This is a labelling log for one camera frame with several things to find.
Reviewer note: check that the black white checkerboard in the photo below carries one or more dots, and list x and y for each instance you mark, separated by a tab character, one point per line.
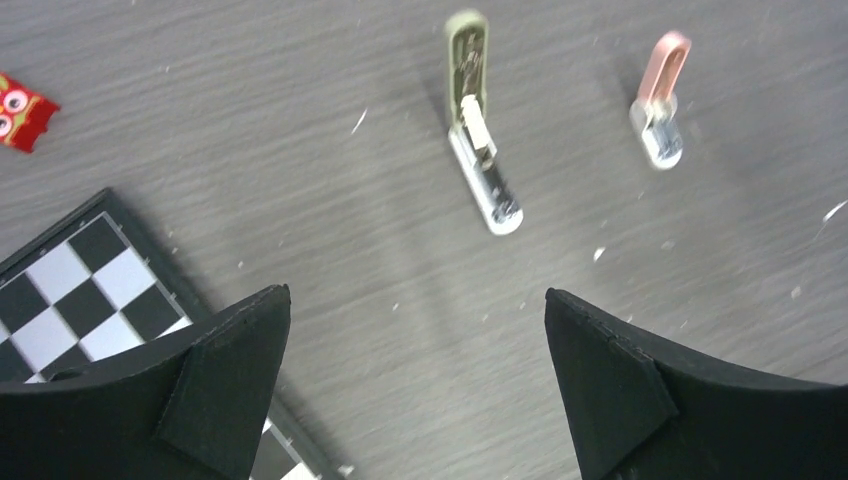
97	284

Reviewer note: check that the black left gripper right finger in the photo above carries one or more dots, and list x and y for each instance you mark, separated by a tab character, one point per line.
640	406

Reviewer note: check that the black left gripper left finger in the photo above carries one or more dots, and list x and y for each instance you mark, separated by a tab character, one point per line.
188	405

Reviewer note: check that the red snack packet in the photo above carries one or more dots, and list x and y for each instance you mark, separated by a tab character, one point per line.
25	114

